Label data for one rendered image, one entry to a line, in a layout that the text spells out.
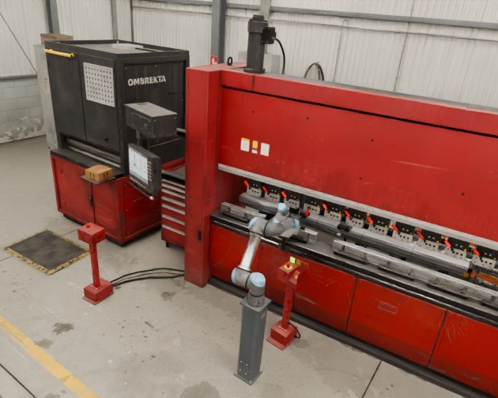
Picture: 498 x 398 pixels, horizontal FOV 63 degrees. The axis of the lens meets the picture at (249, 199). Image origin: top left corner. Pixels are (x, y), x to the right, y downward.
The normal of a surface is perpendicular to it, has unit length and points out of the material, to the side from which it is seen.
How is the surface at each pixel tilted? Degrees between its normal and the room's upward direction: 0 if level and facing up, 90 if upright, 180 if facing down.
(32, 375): 0
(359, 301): 90
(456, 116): 90
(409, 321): 90
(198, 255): 90
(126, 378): 0
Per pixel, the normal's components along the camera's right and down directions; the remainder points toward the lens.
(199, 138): -0.51, 0.33
